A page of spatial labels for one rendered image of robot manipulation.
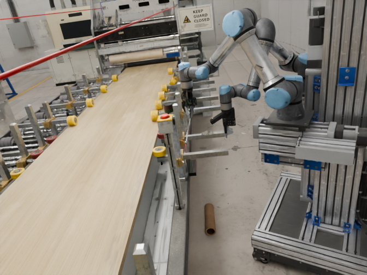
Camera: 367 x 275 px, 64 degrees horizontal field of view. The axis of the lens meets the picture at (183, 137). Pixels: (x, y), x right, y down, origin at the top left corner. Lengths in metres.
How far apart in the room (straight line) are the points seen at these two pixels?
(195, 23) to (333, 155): 3.12
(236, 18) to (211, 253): 1.61
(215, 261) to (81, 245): 1.23
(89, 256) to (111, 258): 0.09
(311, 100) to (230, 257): 1.21
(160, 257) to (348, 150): 1.03
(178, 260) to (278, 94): 0.89
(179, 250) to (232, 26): 1.08
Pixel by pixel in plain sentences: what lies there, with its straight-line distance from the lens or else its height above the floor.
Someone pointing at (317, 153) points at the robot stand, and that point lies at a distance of 1.61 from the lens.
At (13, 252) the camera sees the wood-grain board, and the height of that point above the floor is 0.90.
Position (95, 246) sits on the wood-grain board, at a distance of 1.24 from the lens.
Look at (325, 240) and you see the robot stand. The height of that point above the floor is 0.21.
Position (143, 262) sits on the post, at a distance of 0.79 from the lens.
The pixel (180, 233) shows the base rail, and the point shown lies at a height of 0.70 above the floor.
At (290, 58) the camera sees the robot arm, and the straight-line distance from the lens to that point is 2.17.
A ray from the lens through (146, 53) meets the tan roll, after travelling 4.45.
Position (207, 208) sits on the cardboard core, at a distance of 2.58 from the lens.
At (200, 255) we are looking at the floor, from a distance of 2.32.
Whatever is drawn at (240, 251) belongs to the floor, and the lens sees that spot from 2.33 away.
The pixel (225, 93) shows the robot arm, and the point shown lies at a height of 1.14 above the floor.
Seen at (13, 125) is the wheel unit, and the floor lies 1.10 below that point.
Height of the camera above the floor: 1.70
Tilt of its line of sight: 25 degrees down
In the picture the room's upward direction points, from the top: 8 degrees counter-clockwise
